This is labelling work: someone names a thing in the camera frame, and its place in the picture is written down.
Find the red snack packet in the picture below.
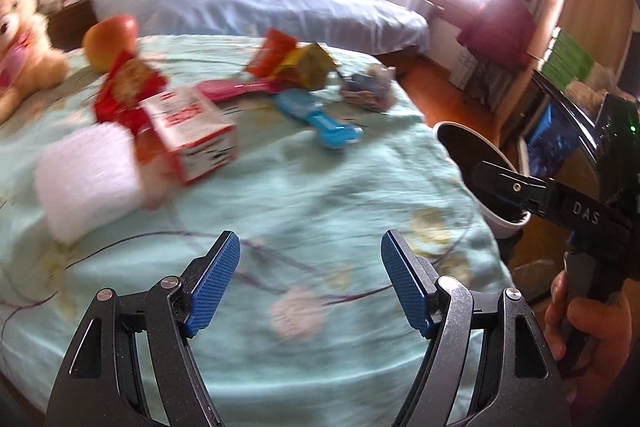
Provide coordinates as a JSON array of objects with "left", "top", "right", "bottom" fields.
[{"left": 94, "top": 49, "right": 168, "bottom": 138}]

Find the dark red jacket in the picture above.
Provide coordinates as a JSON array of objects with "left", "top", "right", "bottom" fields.
[{"left": 457, "top": 0, "right": 536, "bottom": 70}]

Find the blue plastic brush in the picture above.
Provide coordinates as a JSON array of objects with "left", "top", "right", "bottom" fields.
[{"left": 274, "top": 89, "right": 363, "bottom": 150}]

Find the person's right hand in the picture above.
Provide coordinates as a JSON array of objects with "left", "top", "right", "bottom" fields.
[{"left": 544, "top": 271, "right": 633, "bottom": 408}]

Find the white tissue pack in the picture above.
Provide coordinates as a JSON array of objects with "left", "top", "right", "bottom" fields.
[{"left": 34, "top": 123, "right": 146, "bottom": 242}]

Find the black television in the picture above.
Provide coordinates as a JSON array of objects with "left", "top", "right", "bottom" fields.
[{"left": 520, "top": 69, "right": 601, "bottom": 180}]

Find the red yellow apple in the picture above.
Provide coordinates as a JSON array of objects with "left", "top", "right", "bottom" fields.
[{"left": 82, "top": 14, "right": 140, "bottom": 74}]

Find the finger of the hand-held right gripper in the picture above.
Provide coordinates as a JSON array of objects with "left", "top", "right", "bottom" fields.
[{"left": 472, "top": 161, "right": 551, "bottom": 220}]

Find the wooden nightstand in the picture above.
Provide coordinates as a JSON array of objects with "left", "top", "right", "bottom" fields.
[{"left": 47, "top": 0, "right": 98, "bottom": 52}]

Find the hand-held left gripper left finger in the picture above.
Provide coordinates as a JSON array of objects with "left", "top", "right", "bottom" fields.
[{"left": 44, "top": 231, "right": 241, "bottom": 427}]

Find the stack of green boxes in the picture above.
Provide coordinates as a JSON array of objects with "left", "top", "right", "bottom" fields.
[{"left": 542, "top": 29, "right": 596, "bottom": 90}]

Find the beige teddy bear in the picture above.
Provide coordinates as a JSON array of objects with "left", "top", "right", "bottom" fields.
[{"left": 0, "top": 0, "right": 70, "bottom": 124}]

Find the yellow snack packet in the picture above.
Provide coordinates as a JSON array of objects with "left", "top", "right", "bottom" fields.
[{"left": 272, "top": 43, "right": 338, "bottom": 92}]

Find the orange snack packet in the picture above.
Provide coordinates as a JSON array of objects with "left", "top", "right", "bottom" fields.
[{"left": 243, "top": 28, "right": 298, "bottom": 80}]

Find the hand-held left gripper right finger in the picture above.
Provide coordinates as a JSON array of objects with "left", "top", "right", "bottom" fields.
[{"left": 381, "top": 229, "right": 573, "bottom": 427}]

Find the bed with blue sheet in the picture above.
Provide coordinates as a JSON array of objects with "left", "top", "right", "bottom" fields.
[{"left": 92, "top": 0, "right": 432, "bottom": 55}]

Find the light green floral blanket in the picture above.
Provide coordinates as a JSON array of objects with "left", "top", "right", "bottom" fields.
[{"left": 0, "top": 34, "right": 516, "bottom": 427}]

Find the white and red carton box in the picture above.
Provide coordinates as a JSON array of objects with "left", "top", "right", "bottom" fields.
[{"left": 139, "top": 87, "right": 238, "bottom": 186}]

